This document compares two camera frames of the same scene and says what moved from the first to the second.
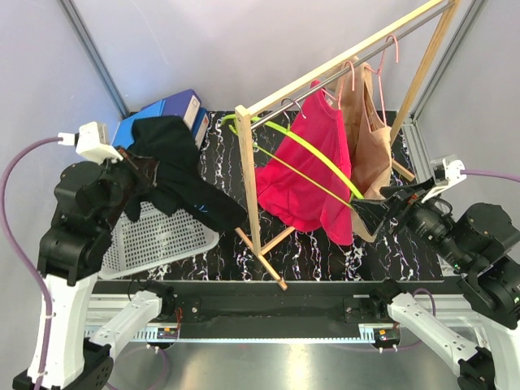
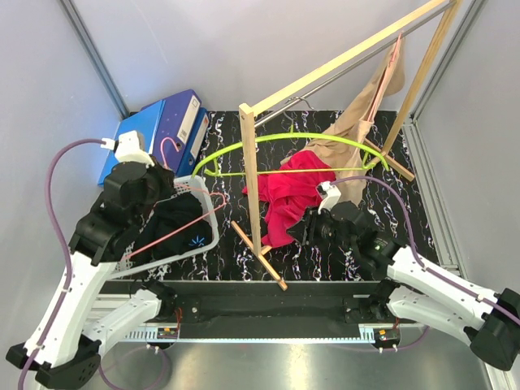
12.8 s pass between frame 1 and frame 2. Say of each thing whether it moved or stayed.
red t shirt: moved
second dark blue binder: stayed
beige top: moved
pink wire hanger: moved
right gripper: moved
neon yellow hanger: moved
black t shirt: moved
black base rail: stayed
